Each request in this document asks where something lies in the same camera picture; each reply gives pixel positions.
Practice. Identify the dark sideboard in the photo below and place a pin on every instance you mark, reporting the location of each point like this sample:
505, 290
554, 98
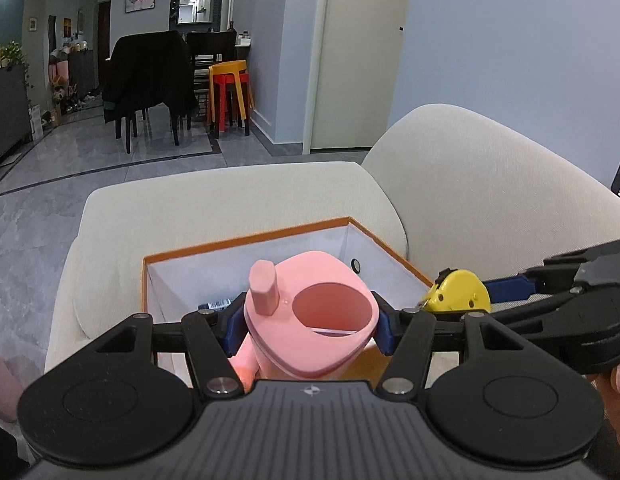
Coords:
7, 110

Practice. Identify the dark dining chair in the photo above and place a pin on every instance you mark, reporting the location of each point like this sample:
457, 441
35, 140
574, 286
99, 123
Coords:
210, 47

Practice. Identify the black dining chair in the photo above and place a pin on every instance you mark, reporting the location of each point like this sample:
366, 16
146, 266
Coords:
127, 132

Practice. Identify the small wall frame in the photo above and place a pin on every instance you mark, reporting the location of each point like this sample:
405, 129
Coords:
67, 27
33, 24

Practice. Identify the green potted plant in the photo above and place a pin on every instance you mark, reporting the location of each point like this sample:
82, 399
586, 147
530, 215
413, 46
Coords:
12, 52

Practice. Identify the yellow tape measure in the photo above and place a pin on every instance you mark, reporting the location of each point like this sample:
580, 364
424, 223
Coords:
459, 290

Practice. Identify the black barcode item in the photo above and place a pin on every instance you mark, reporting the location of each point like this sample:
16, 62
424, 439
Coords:
217, 304

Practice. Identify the orange storage box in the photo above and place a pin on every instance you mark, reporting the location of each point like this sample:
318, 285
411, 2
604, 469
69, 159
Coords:
200, 280

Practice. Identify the person's leg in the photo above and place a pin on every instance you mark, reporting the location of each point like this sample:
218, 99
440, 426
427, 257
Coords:
2, 385

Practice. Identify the person's right hand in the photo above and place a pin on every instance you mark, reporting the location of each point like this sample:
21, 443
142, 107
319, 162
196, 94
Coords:
618, 385

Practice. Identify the black jacket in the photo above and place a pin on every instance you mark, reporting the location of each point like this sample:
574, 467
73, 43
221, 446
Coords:
145, 75

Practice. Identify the white door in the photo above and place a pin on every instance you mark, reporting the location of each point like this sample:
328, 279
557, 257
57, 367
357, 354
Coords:
360, 55

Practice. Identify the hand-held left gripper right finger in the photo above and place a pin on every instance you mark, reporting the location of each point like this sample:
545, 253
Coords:
384, 327

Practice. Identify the beige sofa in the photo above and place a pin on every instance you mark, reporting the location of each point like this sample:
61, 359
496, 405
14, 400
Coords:
240, 195

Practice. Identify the pile of shoes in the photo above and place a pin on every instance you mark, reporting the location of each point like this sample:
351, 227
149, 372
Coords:
72, 97

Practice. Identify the wall mirror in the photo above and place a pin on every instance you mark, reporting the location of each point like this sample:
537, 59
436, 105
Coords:
195, 5

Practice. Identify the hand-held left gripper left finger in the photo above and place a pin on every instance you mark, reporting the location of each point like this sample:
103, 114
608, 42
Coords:
233, 327

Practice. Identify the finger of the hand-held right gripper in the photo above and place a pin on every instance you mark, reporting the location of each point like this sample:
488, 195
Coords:
534, 312
509, 289

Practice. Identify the yellow stool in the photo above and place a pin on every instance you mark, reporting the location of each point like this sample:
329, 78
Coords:
230, 67

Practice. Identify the red stool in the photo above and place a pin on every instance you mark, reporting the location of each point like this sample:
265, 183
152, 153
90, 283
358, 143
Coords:
230, 90

